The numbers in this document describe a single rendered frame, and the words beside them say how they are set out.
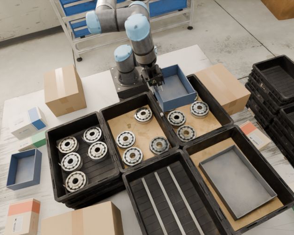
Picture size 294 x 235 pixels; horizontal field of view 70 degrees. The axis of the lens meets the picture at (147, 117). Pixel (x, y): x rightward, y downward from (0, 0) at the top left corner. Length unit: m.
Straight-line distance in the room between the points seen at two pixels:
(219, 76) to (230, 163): 0.56
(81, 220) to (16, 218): 0.40
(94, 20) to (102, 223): 0.77
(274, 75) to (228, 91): 0.80
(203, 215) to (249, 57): 2.30
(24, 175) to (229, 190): 1.12
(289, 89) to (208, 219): 1.32
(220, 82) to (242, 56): 1.63
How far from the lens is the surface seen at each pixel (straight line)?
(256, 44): 3.21
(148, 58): 0.75
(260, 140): 1.28
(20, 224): 1.28
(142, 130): 1.17
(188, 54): 1.79
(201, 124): 1.19
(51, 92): 1.51
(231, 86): 1.35
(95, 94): 1.59
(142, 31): 0.69
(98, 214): 0.98
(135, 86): 1.42
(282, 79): 2.05
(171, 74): 1.07
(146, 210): 1.01
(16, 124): 1.58
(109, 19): 0.80
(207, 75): 1.39
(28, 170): 1.45
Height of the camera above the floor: 1.82
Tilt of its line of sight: 55 degrees down
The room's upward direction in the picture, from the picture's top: 10 degrees counter-clockwise
